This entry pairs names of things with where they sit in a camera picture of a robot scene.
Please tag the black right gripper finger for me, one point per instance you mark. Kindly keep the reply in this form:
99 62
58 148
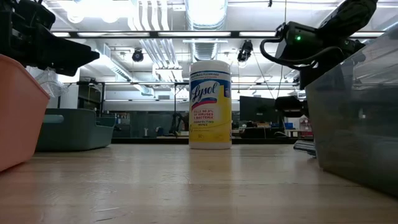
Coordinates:
292 105

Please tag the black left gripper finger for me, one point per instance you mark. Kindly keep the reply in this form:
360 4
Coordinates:
56 42
71 62

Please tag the teal plastic tray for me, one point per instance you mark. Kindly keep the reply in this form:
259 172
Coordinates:
74 133

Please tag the orange plastic tray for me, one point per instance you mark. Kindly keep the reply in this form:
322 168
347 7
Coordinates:
21 118

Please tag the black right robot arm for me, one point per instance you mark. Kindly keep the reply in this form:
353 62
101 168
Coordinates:
348 15

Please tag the background black robot arm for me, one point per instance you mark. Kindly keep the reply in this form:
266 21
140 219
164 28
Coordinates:
177 123

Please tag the black computer monitor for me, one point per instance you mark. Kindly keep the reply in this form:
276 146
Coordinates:
256 109

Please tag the blue disposable razor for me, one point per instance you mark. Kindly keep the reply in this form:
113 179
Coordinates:
306 147

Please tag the dark grey transparent tray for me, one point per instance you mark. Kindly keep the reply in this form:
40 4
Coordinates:
357 140

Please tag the yellow Lysol wipes canister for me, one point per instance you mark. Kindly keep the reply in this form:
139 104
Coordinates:
210 118

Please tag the black overhead crossbar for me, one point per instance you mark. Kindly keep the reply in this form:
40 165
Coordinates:
234 34

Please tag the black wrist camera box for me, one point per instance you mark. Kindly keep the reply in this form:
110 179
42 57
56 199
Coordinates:
295 46

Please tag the black hanging camera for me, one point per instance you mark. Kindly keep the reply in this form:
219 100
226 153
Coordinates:
245 49

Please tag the silver ventilation duct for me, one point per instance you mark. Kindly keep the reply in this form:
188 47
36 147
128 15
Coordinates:
205 49

